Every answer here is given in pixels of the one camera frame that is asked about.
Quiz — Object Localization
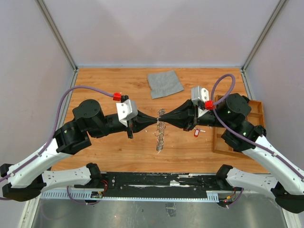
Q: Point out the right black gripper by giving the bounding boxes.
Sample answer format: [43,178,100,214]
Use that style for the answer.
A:
[158,97,231,132]

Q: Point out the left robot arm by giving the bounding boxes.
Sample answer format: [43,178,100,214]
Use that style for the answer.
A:
[0,99,157,202]

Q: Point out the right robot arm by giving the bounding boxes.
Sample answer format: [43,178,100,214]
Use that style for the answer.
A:
[159,93,304,214]

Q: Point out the red key tag lower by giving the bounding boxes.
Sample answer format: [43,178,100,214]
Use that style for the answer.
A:
[194,128,206,138]

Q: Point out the grey cloth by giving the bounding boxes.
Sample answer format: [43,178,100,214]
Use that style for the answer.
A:
[147,70,184,99]

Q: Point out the wooden compartment tray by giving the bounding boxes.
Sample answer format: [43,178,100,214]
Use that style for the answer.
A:
[212,93,266,159]

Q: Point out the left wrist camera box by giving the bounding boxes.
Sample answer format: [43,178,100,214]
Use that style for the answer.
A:
[116,99,138,127]

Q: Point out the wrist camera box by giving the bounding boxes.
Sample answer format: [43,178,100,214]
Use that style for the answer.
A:
[116,99,138,127]
[191,86,209,118]

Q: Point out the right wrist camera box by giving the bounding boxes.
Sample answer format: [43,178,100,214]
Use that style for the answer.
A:
[191,86,209,118]

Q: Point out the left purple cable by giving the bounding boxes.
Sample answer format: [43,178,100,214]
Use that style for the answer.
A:
[0,85,123,201]

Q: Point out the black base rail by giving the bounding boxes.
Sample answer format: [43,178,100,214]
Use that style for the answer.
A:
[74,172,234,199]

